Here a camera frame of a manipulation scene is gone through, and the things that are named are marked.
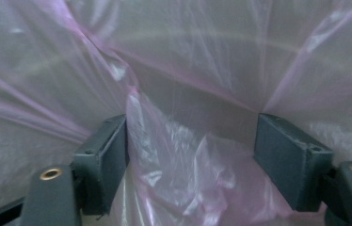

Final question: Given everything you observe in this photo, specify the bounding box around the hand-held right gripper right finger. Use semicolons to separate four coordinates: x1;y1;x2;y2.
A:
252;112;335;213

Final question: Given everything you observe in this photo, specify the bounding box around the pink plastic bag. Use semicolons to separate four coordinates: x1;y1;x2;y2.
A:
0;0;352;226

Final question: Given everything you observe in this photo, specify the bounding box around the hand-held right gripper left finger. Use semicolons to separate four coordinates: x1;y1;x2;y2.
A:
72;114;131;218

